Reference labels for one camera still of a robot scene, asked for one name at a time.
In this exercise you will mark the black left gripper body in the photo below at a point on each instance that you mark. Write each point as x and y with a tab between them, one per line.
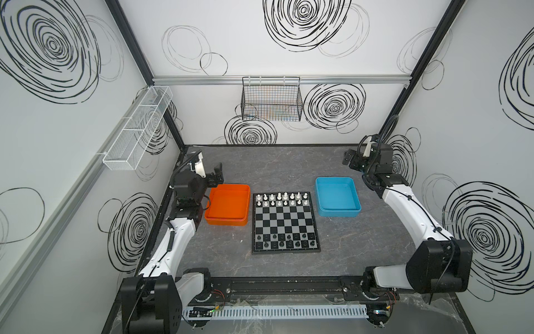
213	177

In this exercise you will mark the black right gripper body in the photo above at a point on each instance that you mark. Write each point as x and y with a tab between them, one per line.
352	158

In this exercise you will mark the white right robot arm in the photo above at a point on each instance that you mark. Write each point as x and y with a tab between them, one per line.
441	263

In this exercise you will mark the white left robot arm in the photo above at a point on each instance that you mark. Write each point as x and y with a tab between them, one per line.
153	301

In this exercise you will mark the orange plastic tray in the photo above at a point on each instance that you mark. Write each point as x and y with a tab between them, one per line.
229	205

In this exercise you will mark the blue plastic tray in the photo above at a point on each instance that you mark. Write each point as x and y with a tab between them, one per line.
337	197

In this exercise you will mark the white mesh shelf basket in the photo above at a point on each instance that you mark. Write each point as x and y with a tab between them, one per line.
133	140

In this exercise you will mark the black and white chessboard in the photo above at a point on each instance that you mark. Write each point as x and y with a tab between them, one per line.
284	226

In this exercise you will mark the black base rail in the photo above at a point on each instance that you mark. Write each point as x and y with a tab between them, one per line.
288	288

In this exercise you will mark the black wire basket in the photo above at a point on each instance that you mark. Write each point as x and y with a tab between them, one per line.
272	102

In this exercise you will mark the aluminium wall rail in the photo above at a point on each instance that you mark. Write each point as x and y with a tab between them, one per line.
280	79

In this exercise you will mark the white slotted cable duct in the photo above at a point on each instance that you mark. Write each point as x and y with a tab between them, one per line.
295	312

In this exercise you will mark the black right frame post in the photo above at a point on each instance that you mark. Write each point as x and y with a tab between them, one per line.
435	41

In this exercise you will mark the black vertical frame post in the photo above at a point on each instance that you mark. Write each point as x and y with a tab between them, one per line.
130	39

